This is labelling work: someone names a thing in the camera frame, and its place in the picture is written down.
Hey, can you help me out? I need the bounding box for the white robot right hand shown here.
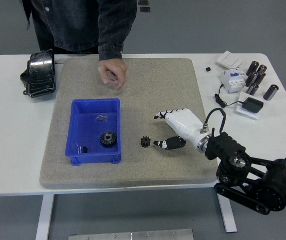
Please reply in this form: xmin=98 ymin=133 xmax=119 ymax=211
xmin=153 ymin=107 xmax=210 ymax=151

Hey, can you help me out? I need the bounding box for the black adapter cord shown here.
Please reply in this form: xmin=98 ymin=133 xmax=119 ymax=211
xmin=214 ymin=84 xmax=245 ymax=109

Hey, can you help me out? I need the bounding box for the black power adapter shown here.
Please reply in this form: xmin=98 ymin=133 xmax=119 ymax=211
xmin=241 ymin=97 xmax=264 ymax=114

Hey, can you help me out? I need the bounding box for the small black gear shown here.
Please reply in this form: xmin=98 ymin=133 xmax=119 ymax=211
xmin=140 ymin=135 xmax=154 ymax=149

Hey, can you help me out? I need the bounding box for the white circuit breaker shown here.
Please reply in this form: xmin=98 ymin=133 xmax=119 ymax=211
xmin=219 ymin=67 xmax=247 ymax=95

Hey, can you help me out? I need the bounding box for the person's hand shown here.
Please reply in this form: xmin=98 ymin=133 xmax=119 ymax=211
xmin=97 ymin=58 xmax=129 ymax=91

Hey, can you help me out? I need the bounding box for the white wall switch panel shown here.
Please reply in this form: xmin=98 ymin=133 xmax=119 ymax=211
xmin=216 ymin=50 xmax=243 ymax=69

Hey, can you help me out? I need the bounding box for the blue plastic box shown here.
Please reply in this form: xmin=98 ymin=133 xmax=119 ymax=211
xmin=64 ymin=98 xmax=122 ymax=166

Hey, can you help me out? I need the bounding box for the grey metal plate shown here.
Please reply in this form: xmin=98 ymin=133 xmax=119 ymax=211
xmin=68 ymin=228 xmax=195 ymax=240

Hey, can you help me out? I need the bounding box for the small black part white wire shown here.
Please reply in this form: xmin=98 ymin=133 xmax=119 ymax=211
xmin=74 ymin=143 xmax=89 ymax=154

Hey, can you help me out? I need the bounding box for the white flat plate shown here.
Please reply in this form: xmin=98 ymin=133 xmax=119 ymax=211
xmin=235 ymin=91 xmax=261 ymax=120

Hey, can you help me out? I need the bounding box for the large black gear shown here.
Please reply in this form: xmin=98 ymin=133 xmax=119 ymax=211
xmin=99 ymin=131 xmax=118 ymax=149

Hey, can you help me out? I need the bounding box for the grey-brown felt mat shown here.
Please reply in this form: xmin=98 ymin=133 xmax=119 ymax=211
xmin=39 ymin=57 xmax=220 ymax=190

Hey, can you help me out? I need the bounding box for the black film-wrapped device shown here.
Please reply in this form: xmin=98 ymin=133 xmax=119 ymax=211
xmin=20 ymin=49 xmax=58 ymax=99

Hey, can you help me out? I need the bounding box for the person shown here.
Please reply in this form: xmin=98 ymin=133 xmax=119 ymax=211
xmin=21 ymin=0 xmax=138 ymax=61

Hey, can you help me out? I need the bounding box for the white table leg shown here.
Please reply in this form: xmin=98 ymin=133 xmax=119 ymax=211
xmin=216 ymin=186 xmax=238 ymax=233
xmin=35 ymin=194 xmax=55 ymax=240

